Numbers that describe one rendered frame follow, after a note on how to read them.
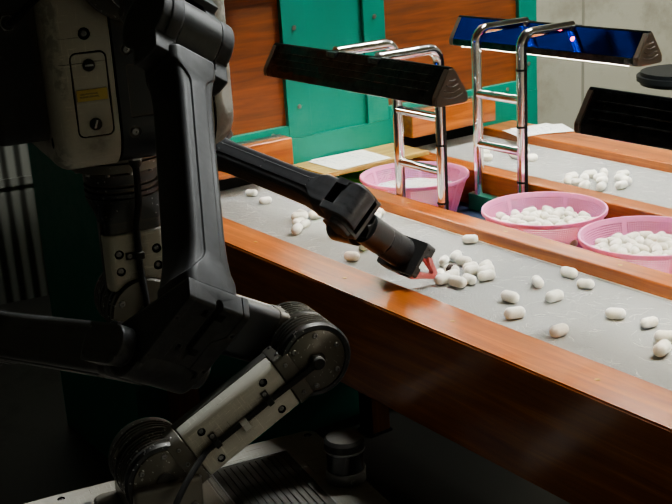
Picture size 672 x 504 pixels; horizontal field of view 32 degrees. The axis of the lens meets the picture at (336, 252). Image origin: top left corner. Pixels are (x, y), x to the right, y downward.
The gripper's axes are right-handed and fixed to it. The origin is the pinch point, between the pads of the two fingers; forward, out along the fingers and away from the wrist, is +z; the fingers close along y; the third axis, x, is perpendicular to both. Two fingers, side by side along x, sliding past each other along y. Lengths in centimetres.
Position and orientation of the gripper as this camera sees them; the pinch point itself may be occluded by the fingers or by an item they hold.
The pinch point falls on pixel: (432, 273)
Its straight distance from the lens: 214.5
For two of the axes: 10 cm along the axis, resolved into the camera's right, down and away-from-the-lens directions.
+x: -4.8, 8.7, -0.9
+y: -5.9, -2.4, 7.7
